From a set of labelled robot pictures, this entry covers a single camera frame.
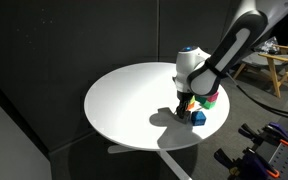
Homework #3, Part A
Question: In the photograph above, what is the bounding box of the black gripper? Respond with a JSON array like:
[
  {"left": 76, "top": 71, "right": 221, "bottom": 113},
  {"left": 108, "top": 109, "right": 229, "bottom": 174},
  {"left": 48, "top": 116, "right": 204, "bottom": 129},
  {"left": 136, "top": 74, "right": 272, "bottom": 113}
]
[{"left": 176, "top": 91, "right": 193, "bottom": 118}]

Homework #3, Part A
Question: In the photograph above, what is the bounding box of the gray block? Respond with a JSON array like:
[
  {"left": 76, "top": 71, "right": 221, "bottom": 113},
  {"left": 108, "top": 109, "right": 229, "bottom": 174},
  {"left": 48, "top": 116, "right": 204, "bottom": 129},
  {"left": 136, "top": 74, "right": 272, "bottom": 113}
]
[{"left": 180, "top": 112, "right": 191, "bottom": 124}]

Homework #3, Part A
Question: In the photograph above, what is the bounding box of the purple clamp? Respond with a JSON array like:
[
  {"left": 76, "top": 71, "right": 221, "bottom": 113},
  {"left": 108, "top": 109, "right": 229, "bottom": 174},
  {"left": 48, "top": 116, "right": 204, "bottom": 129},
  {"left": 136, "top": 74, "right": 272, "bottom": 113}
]
[
  {"left": 238, "top": 122, "right": 288, "bottom": 146},
  {"left": 214, "top": 148, "right": 280, "bottom": 180}
]

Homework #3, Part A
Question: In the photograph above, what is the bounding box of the yellow-green block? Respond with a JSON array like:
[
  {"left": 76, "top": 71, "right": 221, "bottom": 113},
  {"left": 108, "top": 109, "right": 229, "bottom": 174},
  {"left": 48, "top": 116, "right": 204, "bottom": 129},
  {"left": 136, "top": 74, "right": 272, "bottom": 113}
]
[{"left": 189, "top": 95, "right": 196, "bottom": 104}]

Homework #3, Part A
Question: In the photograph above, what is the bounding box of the round white table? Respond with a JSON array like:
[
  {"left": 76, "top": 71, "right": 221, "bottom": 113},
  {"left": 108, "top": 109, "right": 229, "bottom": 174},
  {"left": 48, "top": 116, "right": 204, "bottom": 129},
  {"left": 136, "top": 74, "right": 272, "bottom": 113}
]
[{"left": 84, "top": 62, "right": 230, "bottom": 180}]

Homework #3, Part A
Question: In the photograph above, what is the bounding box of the purple clamp upper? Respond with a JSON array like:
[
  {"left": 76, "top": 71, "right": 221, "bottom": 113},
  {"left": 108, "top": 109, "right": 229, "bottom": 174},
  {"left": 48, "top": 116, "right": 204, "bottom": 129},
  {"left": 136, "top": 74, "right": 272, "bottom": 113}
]
[{"left": 238, "top": 122, "right": 288, "bottom": 146}]

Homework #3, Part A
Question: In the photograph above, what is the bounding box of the blue block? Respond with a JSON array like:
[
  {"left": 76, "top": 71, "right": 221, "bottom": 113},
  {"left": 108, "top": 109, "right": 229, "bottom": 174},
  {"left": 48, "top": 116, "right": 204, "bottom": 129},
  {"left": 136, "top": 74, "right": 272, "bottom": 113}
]
[{"left": 191, "top": 111, "right": 206, "bottom": 126}]

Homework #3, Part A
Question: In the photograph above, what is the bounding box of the pink block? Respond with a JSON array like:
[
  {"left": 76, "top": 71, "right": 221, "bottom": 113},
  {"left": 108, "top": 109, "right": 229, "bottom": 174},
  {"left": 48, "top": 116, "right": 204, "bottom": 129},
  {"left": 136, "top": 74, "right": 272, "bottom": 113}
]
[{"left": 207, "top": 91, "right": 219, "bottom": 102}]

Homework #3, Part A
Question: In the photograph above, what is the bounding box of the green block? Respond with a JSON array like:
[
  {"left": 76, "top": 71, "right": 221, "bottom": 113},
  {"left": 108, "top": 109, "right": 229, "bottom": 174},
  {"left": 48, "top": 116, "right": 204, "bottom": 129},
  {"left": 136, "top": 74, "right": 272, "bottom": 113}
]
[{"left": 202, "top": 101, "right": 216, "bottom": 109}]

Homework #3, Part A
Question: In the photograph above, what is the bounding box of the plastic bag on chair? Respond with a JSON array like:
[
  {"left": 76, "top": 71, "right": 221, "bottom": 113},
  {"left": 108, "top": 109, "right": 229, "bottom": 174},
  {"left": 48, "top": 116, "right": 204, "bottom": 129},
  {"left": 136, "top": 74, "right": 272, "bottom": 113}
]
[{"left": 254, "top": 36, "right": 279, "bottom": 54}]

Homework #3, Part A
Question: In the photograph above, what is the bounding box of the purple clamp lower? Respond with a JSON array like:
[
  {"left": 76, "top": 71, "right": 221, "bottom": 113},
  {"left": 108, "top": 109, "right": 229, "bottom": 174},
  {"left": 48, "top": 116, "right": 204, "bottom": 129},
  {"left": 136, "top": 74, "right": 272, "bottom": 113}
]
[{"left": 214, "top": 148, "right": 280, "bottom": 180}]

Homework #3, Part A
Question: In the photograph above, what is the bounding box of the wooden armchair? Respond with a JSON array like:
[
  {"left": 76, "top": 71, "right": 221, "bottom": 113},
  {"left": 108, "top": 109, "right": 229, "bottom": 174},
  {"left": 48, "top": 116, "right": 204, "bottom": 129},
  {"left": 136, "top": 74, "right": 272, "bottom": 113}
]
[{"left": 233, "top": 45, "right": 288, "bottom": 98}]

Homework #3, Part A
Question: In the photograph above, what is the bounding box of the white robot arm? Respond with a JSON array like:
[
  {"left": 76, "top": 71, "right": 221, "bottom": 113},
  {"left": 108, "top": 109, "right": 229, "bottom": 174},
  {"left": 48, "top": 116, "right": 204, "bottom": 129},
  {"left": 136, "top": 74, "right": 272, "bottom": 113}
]
[{"left": 173, "top": 0, "right": 288, "bottom": 118}]

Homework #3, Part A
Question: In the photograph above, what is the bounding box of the orange block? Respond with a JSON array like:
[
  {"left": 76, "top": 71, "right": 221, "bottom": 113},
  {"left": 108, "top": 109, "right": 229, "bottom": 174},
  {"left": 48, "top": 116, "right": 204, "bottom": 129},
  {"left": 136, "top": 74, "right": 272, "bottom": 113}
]
[{"left": 187, "top": 102, "right": 195, "bottom": 110}]

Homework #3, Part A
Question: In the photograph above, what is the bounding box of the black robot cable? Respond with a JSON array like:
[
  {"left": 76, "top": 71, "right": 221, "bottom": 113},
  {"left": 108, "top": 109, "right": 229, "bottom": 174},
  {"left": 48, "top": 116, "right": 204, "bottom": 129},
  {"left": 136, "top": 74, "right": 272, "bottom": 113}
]
[{"left": 225, "top": 72, "right": 288, "bottom": 122}]

